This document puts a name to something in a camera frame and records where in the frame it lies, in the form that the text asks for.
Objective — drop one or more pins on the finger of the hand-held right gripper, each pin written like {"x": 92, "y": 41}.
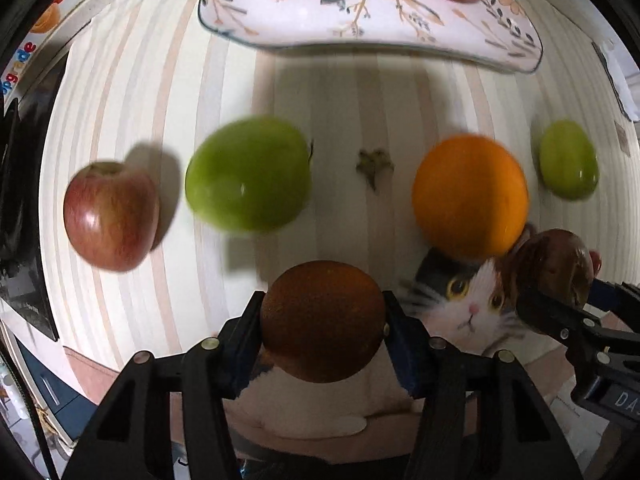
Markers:
{"x": 617, "y": 300}
{"x": 560, "y": 317}

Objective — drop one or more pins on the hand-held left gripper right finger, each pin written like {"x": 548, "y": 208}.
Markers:
{"x": 400, "y": 345}

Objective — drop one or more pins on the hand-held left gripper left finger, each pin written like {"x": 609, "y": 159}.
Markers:
{"x": 248, "y": 327}

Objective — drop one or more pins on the dark brown wrinkled fruit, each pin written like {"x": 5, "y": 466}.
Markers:
{"x": 552, "y": 265}

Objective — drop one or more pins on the round brown fruit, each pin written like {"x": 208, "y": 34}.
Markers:
{"x": 322, "y": 322}

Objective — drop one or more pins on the small green apple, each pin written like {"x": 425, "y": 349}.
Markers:
{"x": 569, "y": 160}

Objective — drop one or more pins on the large orange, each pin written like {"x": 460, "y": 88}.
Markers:
{"x": 470, "y": 195}

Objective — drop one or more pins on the large green apple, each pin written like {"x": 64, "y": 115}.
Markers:
{"x": 247, "y": 175}

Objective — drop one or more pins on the red apple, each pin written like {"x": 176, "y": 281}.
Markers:
{"x": 110, "y": 217}

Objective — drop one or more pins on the small dried leaf piece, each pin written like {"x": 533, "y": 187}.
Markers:
{"x": 375, "y": 165}

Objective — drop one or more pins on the blue cabinet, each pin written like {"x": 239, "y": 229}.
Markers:
{"x": 50, "y": 390}

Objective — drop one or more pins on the white paper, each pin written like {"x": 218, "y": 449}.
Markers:
{"x": 620, "y": 80}

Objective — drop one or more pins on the dark screen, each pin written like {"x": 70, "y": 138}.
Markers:
{"x": 22, "y": 200}

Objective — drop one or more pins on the striped cat print tablecloth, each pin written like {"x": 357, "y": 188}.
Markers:
{"x": 150, "y": 85}

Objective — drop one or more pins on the floral ceramic plate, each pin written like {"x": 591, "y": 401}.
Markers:
{"x": 360, "y": 15}

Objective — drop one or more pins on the colourful printed box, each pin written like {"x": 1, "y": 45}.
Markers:
{"x": 35, "y": 45}

